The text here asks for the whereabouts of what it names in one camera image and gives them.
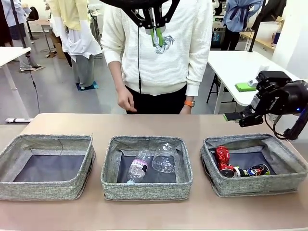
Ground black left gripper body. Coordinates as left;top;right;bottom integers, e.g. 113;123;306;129
99;0;174;11

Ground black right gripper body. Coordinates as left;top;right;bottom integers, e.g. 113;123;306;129
250;80;308;116

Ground silver foil ball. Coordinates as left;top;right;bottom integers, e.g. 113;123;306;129
154;35;176;55

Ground crushed red can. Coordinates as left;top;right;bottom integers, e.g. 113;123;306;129
214;146;235;178

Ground crushed blue can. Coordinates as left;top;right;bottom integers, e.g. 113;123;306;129
233;163;270;178

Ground clear plastic cup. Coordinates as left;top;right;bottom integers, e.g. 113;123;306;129
151;142;178;174

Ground clear bottle with pink label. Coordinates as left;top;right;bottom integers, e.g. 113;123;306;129
126;149;153;185

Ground person's right forearm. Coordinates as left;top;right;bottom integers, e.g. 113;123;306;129
107;61;128;91

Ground person's left hand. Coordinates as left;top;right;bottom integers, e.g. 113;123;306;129
179;104;193;115

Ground person's right hand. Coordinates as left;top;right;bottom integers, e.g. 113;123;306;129
117;87;138;114

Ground black pole on large table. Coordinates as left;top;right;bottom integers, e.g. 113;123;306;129
247;0;267;53

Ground clear plastic storage box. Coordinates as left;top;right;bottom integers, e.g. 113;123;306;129
257;21;282;47

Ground person's white knit sweater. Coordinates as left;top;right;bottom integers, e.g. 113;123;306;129
101;0;214;97

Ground person in black coat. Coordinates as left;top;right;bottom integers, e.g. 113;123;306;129
252;0;287;31

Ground person in yellow sweater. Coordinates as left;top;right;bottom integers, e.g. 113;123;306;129
47;0;103;91

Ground person in blue tied shirt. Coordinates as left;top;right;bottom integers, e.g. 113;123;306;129
222;0;263;51

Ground grey fabric basket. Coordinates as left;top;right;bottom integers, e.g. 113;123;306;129
200;133;308;198
100;135;194;201
0;134;96;202

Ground person's black trousers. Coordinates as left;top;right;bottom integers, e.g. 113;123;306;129
125;84;188;115

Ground brown cardboard box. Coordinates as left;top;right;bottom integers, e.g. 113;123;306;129
47;31;67;60

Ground black pole on small table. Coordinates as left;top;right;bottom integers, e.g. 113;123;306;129
9;0;28;49

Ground person in pale blue shirt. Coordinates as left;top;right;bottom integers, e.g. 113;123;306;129
0;0;45;72

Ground small white table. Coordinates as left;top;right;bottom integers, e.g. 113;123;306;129
0;46;34;124

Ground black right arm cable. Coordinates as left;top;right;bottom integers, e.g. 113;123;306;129
264;112;308;141

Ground thin black hanging cable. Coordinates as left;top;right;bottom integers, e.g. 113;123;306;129
26;54;41;114

